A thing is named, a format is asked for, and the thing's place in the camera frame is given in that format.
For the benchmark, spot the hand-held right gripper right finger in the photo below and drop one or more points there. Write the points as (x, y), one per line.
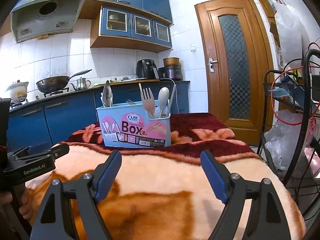
(212, 175)

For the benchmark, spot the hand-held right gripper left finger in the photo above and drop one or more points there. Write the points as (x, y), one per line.
(110, 175)

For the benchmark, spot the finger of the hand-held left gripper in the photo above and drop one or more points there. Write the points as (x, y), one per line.
(45, 151)

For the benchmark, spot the blue utensil box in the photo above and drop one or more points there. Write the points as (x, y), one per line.
(132, 130)

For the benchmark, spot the metal fork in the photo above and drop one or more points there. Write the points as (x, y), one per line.
(130, 102)

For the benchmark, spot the metal spoon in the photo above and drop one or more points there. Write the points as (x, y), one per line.
(107, 95)

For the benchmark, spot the white chopstick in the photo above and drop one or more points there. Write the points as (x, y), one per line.
(171, 100)

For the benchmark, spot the person's left hand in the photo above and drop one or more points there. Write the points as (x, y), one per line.
(27, 205)

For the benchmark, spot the blue lower kitchen cabinets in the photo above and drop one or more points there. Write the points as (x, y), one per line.
(70, 120)

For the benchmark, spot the floral plush blanket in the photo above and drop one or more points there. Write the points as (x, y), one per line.
(162, 180)

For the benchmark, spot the gas stove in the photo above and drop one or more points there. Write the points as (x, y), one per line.
(55, 93)

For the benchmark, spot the white cooking pot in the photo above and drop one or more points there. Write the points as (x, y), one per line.
(17, 90)

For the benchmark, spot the black wok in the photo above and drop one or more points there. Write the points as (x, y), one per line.
(52, 83)

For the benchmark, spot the wooden door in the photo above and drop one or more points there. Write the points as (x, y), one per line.
(212, 105)

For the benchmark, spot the metal kettle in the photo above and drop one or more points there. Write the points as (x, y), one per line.
(81, 83)

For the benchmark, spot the clear plastic bags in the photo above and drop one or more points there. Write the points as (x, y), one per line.
(282, 135)

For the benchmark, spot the beige plastic fork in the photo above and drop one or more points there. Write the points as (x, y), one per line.
(147, 100)

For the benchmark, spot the beige plastic spoon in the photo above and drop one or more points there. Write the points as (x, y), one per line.
(163, 97)

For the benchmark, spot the black air fryer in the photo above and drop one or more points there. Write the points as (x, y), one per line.
(146, 68)

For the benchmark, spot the rice cooker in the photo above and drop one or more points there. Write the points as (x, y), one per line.
(171, 70)

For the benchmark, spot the grey range hood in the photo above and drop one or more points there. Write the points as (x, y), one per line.
(50, 17)

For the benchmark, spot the hanging clear plastic bag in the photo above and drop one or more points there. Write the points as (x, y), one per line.
(290, 30)

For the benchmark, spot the white light switch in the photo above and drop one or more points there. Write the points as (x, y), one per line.
(193, 48)

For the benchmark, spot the glass door wall cabinet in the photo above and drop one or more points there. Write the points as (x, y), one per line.
(130, 27)

